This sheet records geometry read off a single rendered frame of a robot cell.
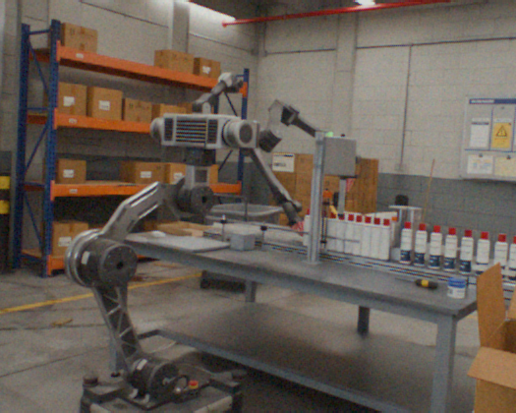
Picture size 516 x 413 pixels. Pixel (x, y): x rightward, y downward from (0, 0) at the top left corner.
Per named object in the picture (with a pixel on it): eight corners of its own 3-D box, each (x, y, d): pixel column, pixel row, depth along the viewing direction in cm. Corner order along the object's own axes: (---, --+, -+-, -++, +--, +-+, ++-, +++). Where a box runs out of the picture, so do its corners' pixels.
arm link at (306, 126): (277, 121, 297) (290, 106, 292) (278, 116, 301) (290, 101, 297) (340, 161, 314) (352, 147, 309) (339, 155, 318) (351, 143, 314)
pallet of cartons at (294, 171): (375, 268, 706) (383, 159, 699) (347, 278, 633) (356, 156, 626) (295, 255, 763) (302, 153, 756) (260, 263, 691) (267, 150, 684)
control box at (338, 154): (354, 176, 282) (357, 139, 281) (323, 174, 275) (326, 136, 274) (346, 174, 291) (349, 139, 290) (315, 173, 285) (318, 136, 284)
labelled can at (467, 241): (472, 273, 256) (476, 229, 255) (468, 275, 252) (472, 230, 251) (461, 271, 259) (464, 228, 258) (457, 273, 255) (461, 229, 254)
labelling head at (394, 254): (418, 259, 285) (422, 208, 283) (408, 262, 274) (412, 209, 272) (393, 255, 292) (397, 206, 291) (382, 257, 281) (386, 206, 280)
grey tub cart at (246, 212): (228, 273, 618) (234, 188, 613) (281, 280, 601) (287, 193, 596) (189, 291, 532) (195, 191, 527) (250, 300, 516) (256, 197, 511)
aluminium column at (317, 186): (318, 262, 285) (327, 131, 281) (314, 264, 281) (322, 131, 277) (311, 261, 287) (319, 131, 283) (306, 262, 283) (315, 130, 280)
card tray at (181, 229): (221, 234, 355) (221, 228, 355) (191, 238, 333) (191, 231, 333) (188, 228, 371) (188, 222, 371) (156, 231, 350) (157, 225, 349)
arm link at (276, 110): (265, 106, 299) (276, 92, 294) (285, 121, 303) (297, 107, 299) (257, 147, 261) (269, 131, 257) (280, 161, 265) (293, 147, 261)
